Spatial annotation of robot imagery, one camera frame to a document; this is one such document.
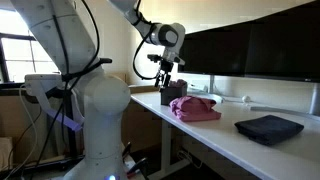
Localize black monitor with logo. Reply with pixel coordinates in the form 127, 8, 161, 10
244, 0, 320, 84

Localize dark folded towel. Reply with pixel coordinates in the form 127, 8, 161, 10
234, 114, 305, 147

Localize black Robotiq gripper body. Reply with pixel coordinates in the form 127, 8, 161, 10
156, 54, 175, 78

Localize black stand pole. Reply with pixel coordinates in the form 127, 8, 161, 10
61, 88, 79, 158

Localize lavender bracket strip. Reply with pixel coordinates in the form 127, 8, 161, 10
42, 105, 84, 133

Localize white box device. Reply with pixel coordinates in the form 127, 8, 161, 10
24, 73, 65, 98

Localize white hanging cable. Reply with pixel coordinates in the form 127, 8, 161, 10
3, 84, 43, 180

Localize white desk leg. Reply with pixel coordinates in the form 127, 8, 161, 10
146, 119, 191, 180

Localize black cable strapped to arm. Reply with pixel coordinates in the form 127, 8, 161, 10
51, 0, 113, 84

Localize plain pink sheet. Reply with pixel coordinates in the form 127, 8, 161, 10
169, 95, 222, 123

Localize black red clamps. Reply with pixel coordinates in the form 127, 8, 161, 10
121, 142, 150, 179

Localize black monitor without logo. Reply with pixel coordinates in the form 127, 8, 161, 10
177, 22, 253, 78

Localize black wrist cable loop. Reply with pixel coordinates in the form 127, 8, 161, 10
132, 19, 159, 81

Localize grey fabric box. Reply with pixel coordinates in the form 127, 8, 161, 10
160, 81, 189, 107

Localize silver monitor stand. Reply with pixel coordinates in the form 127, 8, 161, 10
249, 82, 320, 122
186, 74, 226, 104

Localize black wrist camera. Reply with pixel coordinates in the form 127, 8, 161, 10
147, 53, 165, 64

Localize window with dark frame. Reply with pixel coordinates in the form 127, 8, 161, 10
0, 8, 62, 84

